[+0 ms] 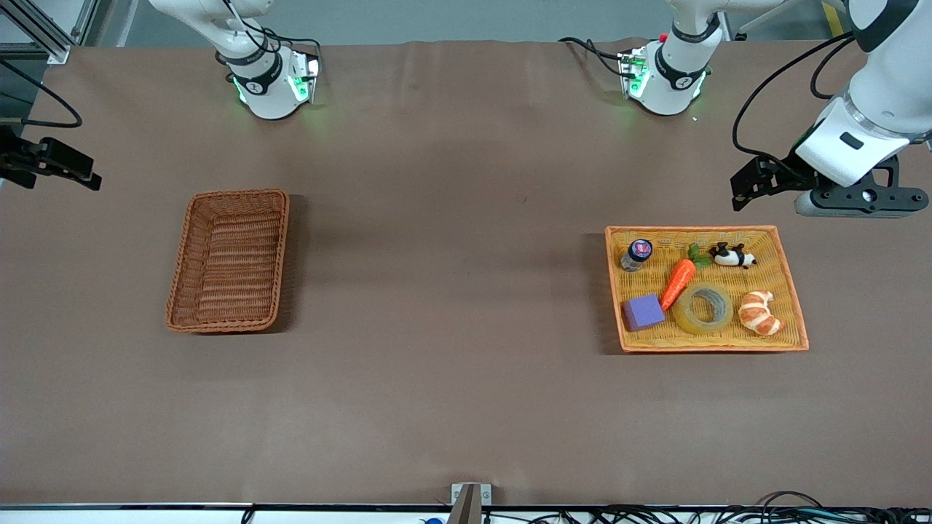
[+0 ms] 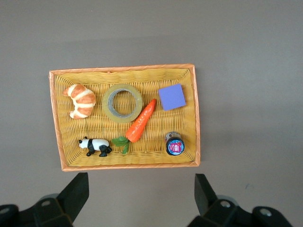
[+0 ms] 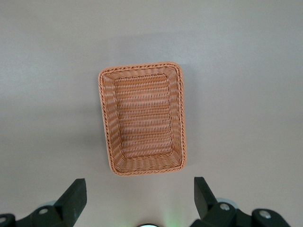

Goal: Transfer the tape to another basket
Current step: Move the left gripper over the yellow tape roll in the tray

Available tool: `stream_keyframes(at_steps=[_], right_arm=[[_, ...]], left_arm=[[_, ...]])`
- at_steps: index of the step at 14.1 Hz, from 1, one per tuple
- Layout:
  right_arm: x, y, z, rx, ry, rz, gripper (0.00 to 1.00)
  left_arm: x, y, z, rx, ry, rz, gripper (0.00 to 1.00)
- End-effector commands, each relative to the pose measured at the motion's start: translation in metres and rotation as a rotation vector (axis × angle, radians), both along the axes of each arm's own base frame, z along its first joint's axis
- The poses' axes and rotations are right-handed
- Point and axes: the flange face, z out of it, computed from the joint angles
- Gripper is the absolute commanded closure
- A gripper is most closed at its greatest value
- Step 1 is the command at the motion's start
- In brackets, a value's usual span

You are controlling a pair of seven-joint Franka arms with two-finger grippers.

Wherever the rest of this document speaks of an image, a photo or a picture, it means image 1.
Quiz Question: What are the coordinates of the yellow tape roll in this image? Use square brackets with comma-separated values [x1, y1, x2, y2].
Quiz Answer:
[671, 282, 735, 336]

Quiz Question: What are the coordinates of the yellow wicker tray basket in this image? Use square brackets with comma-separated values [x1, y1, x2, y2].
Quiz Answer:
[604, 225, 810, 354]

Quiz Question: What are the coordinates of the brown wicker basket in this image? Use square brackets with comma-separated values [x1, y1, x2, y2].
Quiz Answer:
[165, 189, 291, 334]

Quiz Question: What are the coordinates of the black white panda toy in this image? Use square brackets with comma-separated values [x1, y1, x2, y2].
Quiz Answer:
[709, 242, 758, 270]

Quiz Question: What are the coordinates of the orange toy carrot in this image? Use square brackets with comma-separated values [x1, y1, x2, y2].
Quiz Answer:
[660, 244, 713, 312]

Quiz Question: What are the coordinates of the toy croissant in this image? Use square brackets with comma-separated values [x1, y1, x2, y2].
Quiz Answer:
[738, 290, 783, 337]

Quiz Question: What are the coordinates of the small dark-capped bottle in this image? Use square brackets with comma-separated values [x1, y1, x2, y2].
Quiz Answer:
[620, 239, 654, 273]

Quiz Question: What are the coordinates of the purple foam block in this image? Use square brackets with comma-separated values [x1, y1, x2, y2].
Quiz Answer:
[623, 293, 666, 333]

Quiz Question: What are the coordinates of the brown table cover sheet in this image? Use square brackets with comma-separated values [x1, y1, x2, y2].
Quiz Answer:
[0, 40, 932, 508]

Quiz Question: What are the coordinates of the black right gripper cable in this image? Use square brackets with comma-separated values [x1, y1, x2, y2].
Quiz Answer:
[0, 58, 82, 129]

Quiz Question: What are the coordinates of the long black arm cable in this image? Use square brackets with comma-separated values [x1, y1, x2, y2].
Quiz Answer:
[732, 31, 874, 172]

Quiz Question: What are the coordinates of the short black arm cable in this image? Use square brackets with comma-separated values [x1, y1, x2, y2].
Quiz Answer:
[810, 36, 856, 100]

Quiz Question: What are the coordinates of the aluminium frame profile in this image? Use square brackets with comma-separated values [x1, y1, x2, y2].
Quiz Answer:
[0, 0, 99, 65]

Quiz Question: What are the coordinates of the black left base cable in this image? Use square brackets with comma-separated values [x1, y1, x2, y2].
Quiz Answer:
[559, 36, 628, 77]

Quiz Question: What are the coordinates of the black base cable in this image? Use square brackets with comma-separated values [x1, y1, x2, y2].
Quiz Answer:
[218, 0, 323, 66]
[559, 36, 628, 77]

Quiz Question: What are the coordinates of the black right base cable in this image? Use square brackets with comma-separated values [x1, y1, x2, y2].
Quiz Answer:
[218, 0, 323, 66]

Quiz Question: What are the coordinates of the black cable bundle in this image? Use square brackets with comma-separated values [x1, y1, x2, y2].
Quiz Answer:
[481, 491, 932, 524]

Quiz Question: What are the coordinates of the metal table edge bracket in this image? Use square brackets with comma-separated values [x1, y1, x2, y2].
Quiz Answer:
[450, 483, 492, 524]

